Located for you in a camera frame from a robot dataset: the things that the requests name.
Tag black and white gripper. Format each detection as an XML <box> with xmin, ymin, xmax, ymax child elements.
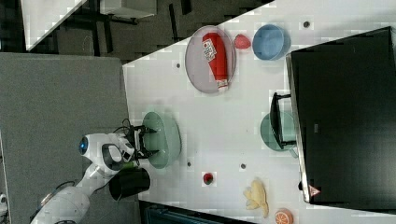
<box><xmin>120</xmin><ymin>125</ymin><xmax>158</xmax><ymax>162</ymax></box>

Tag mint green plastic strainer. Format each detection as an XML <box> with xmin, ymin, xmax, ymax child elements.
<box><xmin>143</xmin><ymin>111</ymin><xmax>181</xmax><ymax>169</ymax></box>

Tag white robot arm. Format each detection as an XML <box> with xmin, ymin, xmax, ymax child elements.
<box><xmin>30</xmin><ymin>125</ymin><xmax>156</xmax><ymax>224</ymax></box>

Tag black cylinder with green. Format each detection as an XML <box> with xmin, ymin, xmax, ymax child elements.
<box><xmin>109</xmin><ymin>163</ymin><xmax>150</xmax><ymax>201</ymax></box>

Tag lilac round plate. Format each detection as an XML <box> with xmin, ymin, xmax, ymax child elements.
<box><xmin>185</xmin><ymin>25</ymin><xmax>235</xmax><ymax>94</ymax></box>

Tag red ketchup bottle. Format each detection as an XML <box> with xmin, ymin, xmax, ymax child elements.
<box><xmin>202</xmin><ymin>32</ymin><xmax>229</xmax><ymax>91</ymax></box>

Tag toy strawberry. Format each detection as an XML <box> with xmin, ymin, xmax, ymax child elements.
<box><xmin>233</xmin><ymin>34</ymin><xmax>251</xmax><ymax>49</ymax></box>

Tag mint green cup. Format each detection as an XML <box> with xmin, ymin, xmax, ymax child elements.
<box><xmin>260</xmin><ymin>112</ymin><xmax>298</xmax><ymax>158</ymax></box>

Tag toy orange half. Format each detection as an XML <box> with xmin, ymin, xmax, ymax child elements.
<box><xmin>275</xmin><ymin>208</ymin><xmax>294</xmax><ymax>224</ymax></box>

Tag blue plastic cup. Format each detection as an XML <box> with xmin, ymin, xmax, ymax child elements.
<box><xmin>252</xmin><ymin>24</ymin><xmax>290</xmax><ymax>61</ymax></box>

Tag silver black toaster oven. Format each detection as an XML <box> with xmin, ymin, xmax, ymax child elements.
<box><xmin>286</xmin><ymin>27</ymin><xmax>396</xmax><ymax>214</ymax></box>

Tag blue metal frame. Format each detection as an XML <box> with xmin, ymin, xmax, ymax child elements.
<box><xmin>139</xmin><ymin>201</ymin><xmax>252</xmax><ymax>224</ymax></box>

